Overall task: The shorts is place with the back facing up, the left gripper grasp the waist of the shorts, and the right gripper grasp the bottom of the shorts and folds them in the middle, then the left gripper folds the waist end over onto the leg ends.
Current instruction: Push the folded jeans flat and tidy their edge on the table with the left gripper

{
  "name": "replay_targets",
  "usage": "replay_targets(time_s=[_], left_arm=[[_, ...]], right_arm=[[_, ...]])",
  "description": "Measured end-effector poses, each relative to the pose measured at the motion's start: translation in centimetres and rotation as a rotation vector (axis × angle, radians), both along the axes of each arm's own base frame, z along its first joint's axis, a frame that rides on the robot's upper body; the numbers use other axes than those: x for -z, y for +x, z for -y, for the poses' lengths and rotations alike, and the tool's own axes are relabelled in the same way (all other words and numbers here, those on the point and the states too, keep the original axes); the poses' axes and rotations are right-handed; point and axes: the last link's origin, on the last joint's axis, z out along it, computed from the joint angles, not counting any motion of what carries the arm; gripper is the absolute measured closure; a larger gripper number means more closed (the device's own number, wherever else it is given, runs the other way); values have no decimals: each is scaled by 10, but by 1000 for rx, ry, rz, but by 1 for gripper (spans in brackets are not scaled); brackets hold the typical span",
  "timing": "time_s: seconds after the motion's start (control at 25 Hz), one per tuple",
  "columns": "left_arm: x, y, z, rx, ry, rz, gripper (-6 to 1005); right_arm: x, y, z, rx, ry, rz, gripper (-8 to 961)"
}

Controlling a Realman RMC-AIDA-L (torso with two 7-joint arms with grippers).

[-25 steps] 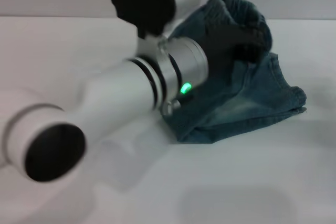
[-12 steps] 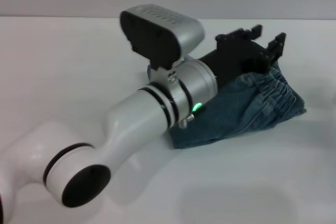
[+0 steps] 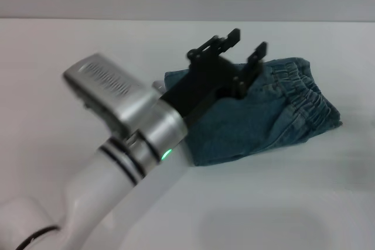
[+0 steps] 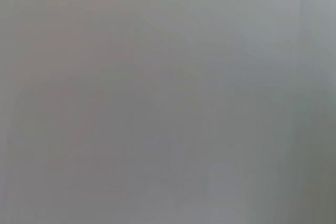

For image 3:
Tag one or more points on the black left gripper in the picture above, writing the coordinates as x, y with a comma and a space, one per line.
202, 86

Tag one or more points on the blue denim shorts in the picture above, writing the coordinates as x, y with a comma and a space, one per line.
249, 127

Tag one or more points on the silver black wrist camera box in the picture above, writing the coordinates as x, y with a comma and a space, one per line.
105, 86

